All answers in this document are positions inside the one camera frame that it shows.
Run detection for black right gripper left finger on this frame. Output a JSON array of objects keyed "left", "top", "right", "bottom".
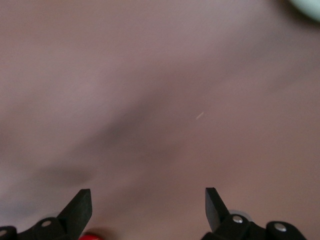
[{"left": 0, "top": 188, "right": 93, "bottom": 240}]

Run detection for red pomegranate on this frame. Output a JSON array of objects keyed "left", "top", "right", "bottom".
[{"left": 80, "top": 232, "right": 101, "bottom": 240}]

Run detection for brown table cloth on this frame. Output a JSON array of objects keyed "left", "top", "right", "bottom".
[{"left": 0, "top": 0, "right": 320, "bottom": 240}]

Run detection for pale green round plate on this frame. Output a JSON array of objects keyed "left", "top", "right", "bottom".
[{"left": 287, "top": 0, "right": 320, "bottom": 24}]

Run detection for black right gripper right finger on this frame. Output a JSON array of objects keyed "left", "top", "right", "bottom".
[{"left": 200, "top": 187, "right": 307, "bottom": 240}]

